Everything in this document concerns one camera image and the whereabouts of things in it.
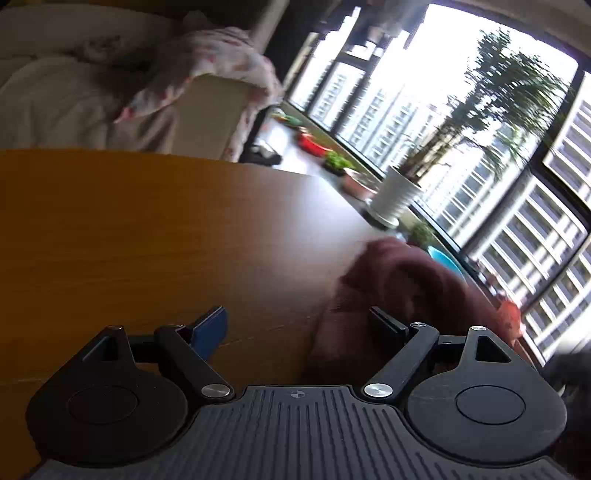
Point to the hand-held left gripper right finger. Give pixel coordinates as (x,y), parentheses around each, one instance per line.
(385,327)

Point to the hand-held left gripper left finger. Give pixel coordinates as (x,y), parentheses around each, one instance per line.
(210,330)

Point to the pink ribbed garment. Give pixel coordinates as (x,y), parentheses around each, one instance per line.
(406,286)

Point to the teal plastic basin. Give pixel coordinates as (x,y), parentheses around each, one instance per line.
(445,263)

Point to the small potted plant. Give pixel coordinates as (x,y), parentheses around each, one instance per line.
(422,234)

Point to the white plant pot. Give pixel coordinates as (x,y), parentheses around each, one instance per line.
(395,198)

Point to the pink planter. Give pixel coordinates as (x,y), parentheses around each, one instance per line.
(358,184)

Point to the green leafy plant tray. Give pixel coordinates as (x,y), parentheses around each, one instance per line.
(338,161)

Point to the black floor object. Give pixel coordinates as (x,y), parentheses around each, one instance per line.
(263,154)

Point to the red plastic basin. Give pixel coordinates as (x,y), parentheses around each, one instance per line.
(313,143)

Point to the beige sofa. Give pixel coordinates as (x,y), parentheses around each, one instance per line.
(207,115)

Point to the green and yellow bowls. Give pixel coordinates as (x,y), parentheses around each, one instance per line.
(286,117)

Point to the tall palm plant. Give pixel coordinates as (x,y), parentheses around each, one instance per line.
(503,83)

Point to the beige throw blanket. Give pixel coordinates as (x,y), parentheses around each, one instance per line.
(55,101)

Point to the floral print blanket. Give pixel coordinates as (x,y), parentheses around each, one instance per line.
(217,50)

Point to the crumpled beige cloth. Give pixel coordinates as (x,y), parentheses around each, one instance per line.
(102,48)

